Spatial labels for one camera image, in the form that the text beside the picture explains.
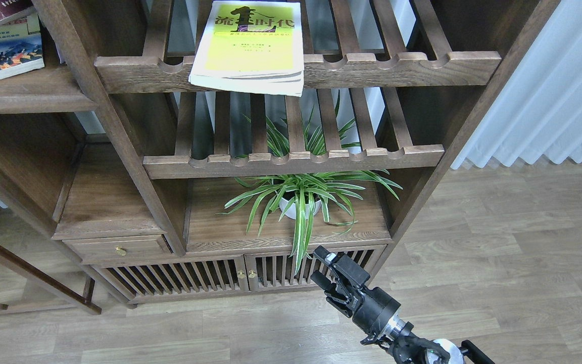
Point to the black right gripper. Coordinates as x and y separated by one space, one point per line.
374 311

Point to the yellow green cover book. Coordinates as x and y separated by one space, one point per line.
251 47

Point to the white book with colourful picture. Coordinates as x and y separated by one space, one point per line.
20 46

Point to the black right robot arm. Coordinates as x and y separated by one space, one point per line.
409 348

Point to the right slatted cabinet door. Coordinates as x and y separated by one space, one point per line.
268 272

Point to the green spider plant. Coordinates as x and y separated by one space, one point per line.
306 195

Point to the dark wooden bookshelf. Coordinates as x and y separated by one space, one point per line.
110 139

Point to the wooden drawer with brass knob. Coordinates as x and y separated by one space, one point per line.
96 250

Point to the white pleated curtain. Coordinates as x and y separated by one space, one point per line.
538 114

